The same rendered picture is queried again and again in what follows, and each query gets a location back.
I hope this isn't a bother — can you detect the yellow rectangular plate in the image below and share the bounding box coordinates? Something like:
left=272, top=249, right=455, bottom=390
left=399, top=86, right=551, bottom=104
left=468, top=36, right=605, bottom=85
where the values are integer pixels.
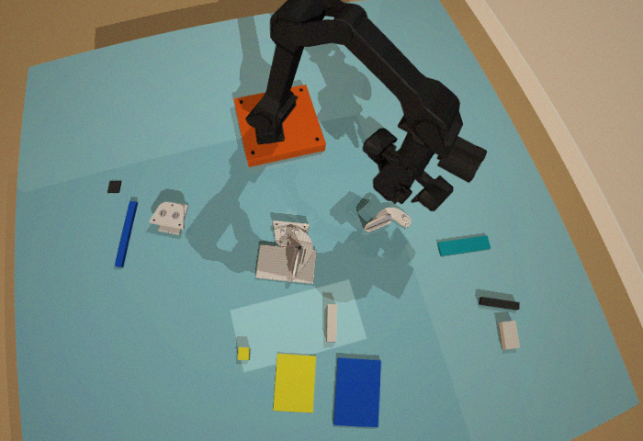
left=273, top=354, right=316, bottom=413

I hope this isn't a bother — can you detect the blue long bar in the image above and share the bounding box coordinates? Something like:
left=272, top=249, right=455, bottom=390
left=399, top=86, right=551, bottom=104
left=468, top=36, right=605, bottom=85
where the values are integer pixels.
left=115, top=201, right=138, bottom=268

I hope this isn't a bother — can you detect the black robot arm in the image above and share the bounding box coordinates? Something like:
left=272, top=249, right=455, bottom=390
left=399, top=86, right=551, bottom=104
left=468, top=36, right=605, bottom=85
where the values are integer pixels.
left=245, top=0, right=487, bottom=204

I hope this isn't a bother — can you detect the black rectangular bar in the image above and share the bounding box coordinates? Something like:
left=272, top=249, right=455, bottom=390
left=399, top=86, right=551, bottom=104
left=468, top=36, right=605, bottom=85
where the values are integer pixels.
left=479, top=297, right=520, bottom=310

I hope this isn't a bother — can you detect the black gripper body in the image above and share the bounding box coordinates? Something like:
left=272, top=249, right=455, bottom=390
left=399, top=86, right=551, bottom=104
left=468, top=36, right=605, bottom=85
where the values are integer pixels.
left=363, top=128, right=453, bottom=211

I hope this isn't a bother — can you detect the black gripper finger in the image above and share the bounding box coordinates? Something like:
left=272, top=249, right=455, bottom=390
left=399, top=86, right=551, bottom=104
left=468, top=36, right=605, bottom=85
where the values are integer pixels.
left=368, top=143, right=397, bottom=171
left=411, top=190, right=424, bottom=206

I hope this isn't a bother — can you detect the blue rectangular plate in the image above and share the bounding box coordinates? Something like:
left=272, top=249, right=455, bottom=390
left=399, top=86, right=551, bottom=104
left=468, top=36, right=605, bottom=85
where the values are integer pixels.
left=333, top=358, right=381, bottom=427

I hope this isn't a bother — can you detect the teal flat bar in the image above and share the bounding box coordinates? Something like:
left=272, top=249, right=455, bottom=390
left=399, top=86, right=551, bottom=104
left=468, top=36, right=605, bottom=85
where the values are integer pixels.
left=437, top=235, right=491, bottom=256

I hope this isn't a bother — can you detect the small yellow block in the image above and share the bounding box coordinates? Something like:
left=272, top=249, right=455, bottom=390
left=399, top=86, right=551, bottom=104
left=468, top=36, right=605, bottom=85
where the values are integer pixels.
left=238, top=347, right=251, bottom=360

